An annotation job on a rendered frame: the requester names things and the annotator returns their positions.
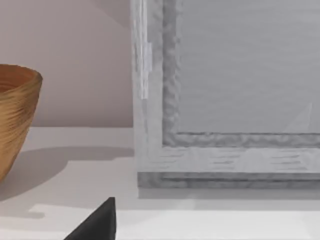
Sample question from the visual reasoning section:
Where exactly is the grey cabinet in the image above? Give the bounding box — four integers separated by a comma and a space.
129, 0, 320, 200

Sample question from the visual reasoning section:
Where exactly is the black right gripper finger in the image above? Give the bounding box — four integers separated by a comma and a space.
63, 196, 118, 240

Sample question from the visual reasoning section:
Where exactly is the brown woven basket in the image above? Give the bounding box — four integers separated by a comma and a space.
0, 63, 44, 183

